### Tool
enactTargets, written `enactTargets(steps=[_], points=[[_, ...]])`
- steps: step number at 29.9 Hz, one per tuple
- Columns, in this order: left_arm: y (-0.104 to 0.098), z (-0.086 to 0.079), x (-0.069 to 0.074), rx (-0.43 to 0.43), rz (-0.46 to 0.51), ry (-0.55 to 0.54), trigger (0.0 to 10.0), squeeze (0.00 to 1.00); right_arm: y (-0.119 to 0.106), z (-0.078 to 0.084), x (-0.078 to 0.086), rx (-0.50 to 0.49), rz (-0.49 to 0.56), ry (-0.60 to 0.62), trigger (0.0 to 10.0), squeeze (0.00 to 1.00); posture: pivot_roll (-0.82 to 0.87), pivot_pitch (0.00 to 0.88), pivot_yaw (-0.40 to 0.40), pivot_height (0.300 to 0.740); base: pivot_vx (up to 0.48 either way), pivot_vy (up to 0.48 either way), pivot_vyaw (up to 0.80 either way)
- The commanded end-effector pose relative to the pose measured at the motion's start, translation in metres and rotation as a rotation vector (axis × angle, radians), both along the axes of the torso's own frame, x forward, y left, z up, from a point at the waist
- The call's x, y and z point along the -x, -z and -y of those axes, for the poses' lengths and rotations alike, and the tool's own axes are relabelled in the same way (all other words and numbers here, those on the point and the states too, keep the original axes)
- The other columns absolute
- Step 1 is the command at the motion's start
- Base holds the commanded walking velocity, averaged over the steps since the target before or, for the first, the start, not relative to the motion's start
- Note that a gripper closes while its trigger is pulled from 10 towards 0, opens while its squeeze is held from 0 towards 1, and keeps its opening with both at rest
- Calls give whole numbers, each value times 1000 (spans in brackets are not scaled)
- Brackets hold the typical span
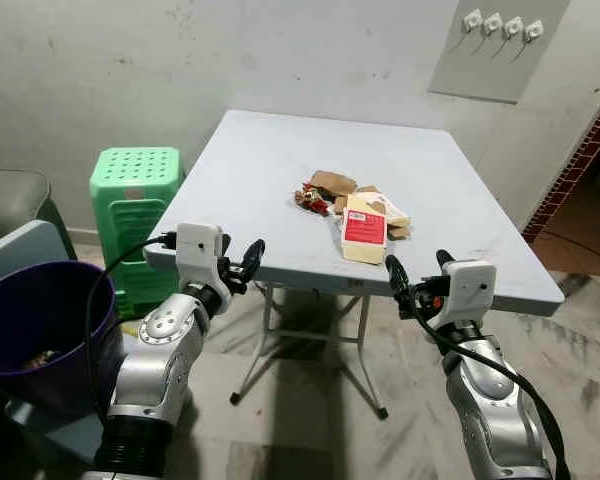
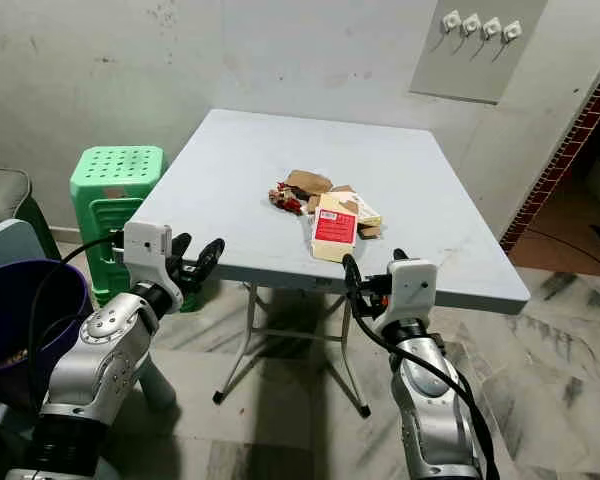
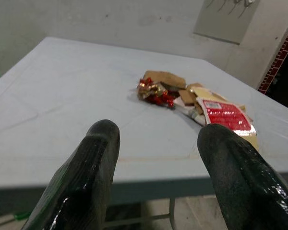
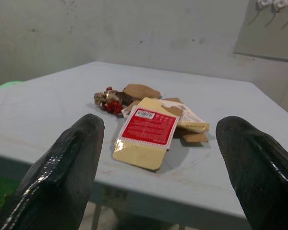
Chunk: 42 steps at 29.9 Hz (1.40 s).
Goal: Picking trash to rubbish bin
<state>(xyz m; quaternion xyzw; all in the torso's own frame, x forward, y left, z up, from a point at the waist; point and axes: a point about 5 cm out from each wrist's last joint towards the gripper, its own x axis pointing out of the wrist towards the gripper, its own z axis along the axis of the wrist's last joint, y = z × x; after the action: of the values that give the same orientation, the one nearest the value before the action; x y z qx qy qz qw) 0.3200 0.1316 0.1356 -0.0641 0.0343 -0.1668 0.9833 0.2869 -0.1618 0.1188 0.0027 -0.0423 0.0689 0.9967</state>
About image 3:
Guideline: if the grey wall panel with hooks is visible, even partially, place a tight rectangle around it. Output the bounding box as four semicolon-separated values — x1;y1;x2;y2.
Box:
193;0;261;46

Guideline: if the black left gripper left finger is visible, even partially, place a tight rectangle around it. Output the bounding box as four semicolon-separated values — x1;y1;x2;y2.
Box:
21;119;121;230

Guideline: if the brown crumpled cardboard piece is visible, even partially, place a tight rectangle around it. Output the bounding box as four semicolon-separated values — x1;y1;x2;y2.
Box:
143;70;187;92

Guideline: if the red brick pattern strip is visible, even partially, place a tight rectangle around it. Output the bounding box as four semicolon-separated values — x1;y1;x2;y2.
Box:
258;18;288;94

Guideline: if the red and white snack packet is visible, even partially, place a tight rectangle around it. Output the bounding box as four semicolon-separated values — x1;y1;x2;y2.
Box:
195;97;257;136

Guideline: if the grey folding table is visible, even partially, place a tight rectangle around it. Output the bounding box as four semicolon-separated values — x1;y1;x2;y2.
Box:
0;36;288;230

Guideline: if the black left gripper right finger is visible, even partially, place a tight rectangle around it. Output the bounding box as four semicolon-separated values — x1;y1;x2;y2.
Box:
197;123;288;230

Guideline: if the red and gold foil wrapper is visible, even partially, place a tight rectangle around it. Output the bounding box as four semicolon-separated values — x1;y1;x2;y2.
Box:
136;77;176;109

